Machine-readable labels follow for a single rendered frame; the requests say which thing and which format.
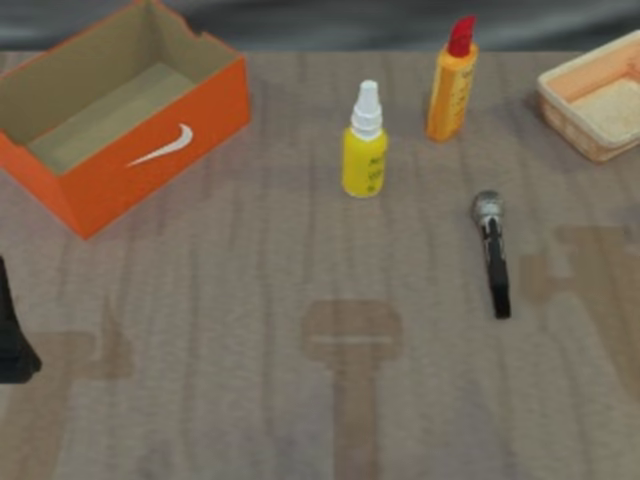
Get black microphone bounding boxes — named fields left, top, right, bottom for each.
left=470, top=189, right=513, bottom=320

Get orange cardboard shoe box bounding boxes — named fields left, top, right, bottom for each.
left=0, top=0, right=253, bottom=241

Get yellow dropper bottle white cap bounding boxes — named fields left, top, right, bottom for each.
left=341, top=79, right=389, bottom=199

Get orange bottle red cap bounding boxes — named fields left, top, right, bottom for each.
left=425, top=15, right=480, bottom=143

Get beige woven basket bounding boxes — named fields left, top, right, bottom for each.
left=536, top=28, right=640, bottom=164

